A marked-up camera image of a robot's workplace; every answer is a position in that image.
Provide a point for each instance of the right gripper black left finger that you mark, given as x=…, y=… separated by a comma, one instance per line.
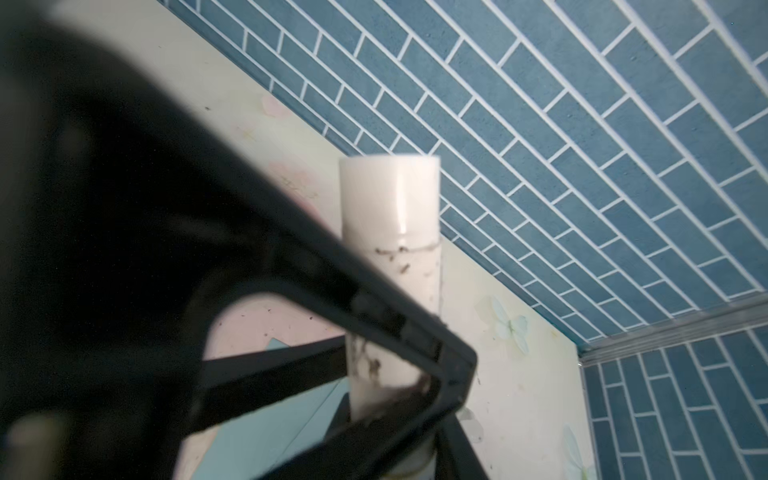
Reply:
x=341, y=417

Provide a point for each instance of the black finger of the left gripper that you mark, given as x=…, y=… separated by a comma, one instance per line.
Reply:
x=230, y=387
x=281, y=251

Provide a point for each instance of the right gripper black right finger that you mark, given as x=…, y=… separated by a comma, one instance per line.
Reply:
x=456, y=459

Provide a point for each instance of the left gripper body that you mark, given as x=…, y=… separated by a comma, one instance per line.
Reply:
x=111, y=219

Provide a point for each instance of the teal envelope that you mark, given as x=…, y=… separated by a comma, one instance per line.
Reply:
x=253, y=445

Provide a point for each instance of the white glue stick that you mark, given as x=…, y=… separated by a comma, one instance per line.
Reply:
x=389, y=210

